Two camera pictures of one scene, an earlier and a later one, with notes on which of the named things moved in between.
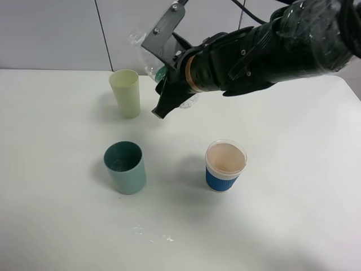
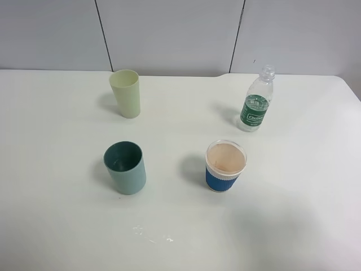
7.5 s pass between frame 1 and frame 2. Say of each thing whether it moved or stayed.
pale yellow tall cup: stayed
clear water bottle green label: moved
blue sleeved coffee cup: stayed
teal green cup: stayed
